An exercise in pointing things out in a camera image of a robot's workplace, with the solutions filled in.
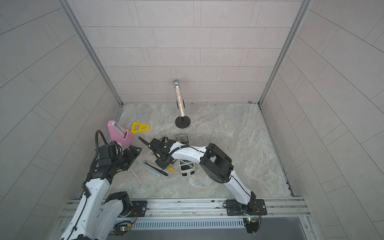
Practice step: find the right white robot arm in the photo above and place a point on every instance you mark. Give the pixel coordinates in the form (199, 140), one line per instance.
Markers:
(216, 164)

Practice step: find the pink metronome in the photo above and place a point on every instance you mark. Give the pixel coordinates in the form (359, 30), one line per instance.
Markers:
(119, 134)

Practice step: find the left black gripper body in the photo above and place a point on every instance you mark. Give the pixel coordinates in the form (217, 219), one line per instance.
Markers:
(130, 154)

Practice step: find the light blue toothbrush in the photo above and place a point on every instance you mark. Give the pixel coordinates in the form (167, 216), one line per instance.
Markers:
(150, 170)

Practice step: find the rhinestone silver microphone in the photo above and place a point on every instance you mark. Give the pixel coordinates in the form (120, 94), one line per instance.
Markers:
(180, 101)

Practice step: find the left controller board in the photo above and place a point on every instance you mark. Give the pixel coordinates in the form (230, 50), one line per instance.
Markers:
(121, 228)

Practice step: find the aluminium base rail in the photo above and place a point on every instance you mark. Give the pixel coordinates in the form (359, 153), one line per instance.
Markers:
(186, 214)

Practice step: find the controller board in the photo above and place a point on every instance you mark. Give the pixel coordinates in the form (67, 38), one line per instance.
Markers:
(121, 228)
(252, 224)

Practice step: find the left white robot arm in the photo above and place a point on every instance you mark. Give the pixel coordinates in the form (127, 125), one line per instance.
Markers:
(99, 212)

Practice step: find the right controller board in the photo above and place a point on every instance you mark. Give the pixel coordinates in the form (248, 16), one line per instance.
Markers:
(252, 224)

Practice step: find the yellow triangular block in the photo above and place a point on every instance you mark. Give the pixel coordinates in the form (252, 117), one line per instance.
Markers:
(139, 128)

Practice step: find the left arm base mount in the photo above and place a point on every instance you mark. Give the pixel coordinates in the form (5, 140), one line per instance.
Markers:
(138, 210)

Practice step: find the black microphone stand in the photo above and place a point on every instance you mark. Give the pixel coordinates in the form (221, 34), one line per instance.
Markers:
(182, 121)

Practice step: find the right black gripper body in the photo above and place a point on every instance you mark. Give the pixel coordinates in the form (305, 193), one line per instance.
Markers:
(157, 147)

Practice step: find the pink toothbrush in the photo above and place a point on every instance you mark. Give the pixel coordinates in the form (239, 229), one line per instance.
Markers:
(136, 175)

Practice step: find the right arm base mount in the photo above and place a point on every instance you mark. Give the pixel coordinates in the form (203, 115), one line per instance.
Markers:
(253, 208)

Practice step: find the yellow toothbrush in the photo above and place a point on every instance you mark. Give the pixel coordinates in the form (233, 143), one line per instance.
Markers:
(169, 168)

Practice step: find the black toothbrush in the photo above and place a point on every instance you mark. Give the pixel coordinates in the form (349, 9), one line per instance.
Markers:
(156, 169)

